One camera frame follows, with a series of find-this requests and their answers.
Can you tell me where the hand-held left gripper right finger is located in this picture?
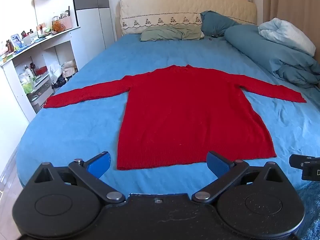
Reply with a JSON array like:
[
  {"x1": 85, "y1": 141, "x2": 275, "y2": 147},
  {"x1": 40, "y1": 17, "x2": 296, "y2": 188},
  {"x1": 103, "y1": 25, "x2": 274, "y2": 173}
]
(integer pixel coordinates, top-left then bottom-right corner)
[{"x1": 191, "y1": 151, "x2": 292, "y2": 204}]

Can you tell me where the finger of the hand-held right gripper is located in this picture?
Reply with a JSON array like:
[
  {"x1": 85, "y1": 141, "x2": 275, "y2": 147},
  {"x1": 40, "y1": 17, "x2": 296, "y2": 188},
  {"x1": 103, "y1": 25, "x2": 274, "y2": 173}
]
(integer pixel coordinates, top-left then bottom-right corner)
[{"x1": 289, "y1": 154, "x2": 305, "y2": 168}]

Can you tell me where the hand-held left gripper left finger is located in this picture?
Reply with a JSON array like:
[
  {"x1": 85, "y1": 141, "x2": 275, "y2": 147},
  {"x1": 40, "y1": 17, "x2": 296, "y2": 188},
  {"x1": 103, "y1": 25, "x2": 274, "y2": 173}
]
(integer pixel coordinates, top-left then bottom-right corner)
[{"x1": 25, "y1": 151, "x2": 125, "y2": 204}]

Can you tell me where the red knit sweater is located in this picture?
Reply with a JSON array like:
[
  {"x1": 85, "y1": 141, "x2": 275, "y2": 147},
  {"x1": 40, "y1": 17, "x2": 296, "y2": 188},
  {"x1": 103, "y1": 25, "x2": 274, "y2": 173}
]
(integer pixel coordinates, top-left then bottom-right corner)
[{"x1": 43, "y1": 64, "x2": 307, "y2": 170}]

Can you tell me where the blue shaggy rug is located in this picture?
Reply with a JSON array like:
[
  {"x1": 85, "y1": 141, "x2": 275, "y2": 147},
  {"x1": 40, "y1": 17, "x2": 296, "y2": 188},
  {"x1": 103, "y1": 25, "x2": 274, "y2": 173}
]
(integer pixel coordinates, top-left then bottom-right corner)
[{"x1": 292, "y1": 180, "x2": 320, "y2": 240}]

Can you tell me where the bed with blue sheet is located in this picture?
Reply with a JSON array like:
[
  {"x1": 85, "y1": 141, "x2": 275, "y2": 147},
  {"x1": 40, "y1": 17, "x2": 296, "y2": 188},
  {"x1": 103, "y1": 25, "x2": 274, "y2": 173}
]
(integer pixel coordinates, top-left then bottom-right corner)
[{"x1": 16, "y1": 34, "x2": 320, "y2": 197}]

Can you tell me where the black plastic bag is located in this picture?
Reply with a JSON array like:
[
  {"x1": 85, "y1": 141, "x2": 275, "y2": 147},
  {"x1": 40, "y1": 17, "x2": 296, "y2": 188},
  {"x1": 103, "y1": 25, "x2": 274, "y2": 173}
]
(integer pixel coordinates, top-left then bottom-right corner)
[{"x1": 52, "y1": 76, "x2": 67, "y2": 89}]

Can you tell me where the white plastic bag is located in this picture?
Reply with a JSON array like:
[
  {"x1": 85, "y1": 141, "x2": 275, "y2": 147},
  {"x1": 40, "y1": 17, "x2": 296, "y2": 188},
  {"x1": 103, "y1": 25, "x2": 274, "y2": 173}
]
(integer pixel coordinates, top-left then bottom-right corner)
[{"x1": 49, "y1": 59, "x2": 77, "y2": 81}]

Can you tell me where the blue duvet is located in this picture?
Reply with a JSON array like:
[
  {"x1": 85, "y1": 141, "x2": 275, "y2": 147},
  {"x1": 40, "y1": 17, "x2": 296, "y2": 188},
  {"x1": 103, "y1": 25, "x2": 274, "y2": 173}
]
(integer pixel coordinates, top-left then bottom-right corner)
[{"x1": 224, "y1": 24, "x2": 320, "y2": 88}]

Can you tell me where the white bottle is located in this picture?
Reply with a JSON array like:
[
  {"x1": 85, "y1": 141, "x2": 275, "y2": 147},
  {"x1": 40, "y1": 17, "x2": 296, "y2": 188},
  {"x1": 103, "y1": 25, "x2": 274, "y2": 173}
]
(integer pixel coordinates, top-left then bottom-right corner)
[{"x1": 24, "y1": 66, "x2": 35, "y2": 81}]

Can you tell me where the white shelf unit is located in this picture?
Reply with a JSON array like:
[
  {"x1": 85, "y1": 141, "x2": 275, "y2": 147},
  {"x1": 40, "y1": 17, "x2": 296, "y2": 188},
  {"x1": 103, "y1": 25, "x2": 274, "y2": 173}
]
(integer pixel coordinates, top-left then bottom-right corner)
[{"x1": 0, "y1": 26, "x2": 81, "y2": 123}]

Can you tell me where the pale blue blanket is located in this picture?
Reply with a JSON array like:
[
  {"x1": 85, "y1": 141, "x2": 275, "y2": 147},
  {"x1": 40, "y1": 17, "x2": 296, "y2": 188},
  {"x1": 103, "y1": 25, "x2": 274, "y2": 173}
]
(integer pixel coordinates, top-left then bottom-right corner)
[{"x1": 258, "y1": 17, "x2": 317, "y2": 56}]

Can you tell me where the white and grey wardrobe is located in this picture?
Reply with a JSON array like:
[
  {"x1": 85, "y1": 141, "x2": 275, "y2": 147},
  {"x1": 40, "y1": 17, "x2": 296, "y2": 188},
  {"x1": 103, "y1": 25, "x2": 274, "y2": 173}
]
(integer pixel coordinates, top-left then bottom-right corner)
[{"x1": 71, "y1": 0, "x2": 117, "y2": 70}]

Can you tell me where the green pillow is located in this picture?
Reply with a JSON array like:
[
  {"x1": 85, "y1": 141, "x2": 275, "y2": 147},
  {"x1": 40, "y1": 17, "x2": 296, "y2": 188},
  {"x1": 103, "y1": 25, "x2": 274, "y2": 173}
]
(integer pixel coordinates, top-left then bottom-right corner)
[{"x1": 140, "y1": 24, "x2": 203, "y2": 42}]

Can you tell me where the teal pillow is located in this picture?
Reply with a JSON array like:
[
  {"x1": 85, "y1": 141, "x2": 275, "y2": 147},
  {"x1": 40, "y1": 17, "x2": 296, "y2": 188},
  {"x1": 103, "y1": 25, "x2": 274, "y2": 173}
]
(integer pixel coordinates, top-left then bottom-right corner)
[{"x1": 200, "y1": 10, "x2": 242, "y2": 37}]

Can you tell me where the pink storage box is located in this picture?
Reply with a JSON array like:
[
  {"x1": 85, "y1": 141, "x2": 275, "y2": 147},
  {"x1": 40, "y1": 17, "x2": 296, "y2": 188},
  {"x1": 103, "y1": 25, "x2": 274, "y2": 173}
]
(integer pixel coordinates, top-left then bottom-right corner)
[{"x1": 59, "y1": 15, "x2": 73, "y2": 30}]

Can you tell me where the orange glass jar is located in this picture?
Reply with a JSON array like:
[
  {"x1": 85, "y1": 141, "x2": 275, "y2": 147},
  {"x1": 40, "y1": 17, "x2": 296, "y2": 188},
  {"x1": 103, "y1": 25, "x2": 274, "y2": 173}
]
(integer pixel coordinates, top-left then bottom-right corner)
[{"x1": 52, "y1": 16, "x2": 66, "y2": 32}]

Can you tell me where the beige curtain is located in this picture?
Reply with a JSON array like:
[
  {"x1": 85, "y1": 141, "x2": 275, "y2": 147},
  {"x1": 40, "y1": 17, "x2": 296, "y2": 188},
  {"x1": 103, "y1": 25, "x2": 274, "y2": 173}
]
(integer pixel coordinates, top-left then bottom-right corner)
[{"x1": 262, "y1": 0, "x2": 318, "y2": 28}]

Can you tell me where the cream embroidered headboard cover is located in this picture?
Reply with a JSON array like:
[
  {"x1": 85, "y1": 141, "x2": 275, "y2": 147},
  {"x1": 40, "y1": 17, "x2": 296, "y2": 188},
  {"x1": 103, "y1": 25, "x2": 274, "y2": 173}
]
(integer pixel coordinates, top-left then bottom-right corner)
[{"x1": 119, "y1": 0, "x2": 258, "y2": 35}]

